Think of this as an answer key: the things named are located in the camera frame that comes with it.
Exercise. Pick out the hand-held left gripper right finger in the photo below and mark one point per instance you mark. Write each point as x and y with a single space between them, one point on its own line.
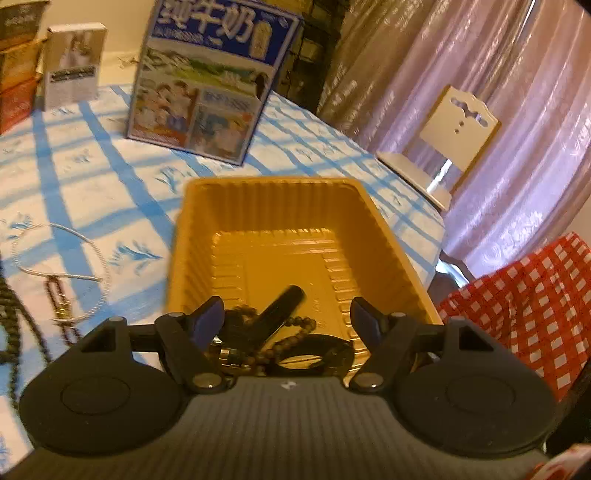
364 319

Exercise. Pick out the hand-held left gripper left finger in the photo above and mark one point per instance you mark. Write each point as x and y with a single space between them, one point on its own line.
210 321

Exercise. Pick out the black bangle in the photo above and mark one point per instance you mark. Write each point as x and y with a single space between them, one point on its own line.
342 350

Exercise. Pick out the black cylinder tube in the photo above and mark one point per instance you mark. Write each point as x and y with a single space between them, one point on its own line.
277 309

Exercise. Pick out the yellow plastic tray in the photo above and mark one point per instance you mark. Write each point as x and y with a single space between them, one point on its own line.
277 207

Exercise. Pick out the red checked cloth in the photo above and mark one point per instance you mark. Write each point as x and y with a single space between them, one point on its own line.
531 314

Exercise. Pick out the white wooden chair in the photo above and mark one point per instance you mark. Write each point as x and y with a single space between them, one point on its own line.
457 124

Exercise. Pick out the blue milk carton box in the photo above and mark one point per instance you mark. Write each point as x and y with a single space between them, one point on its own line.
207 69

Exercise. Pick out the black folding ladder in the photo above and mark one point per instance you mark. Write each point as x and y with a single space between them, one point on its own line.
318 50

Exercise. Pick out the small white photo box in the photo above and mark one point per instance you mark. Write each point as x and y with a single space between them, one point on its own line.
74 69

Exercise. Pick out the pink patterned curtain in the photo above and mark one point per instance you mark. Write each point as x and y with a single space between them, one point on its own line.
508 69

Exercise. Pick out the red instant noodle bowl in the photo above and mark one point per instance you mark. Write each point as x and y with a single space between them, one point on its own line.
16 106

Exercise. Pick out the stack of brown boxes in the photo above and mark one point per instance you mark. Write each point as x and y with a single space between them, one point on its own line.
18 64

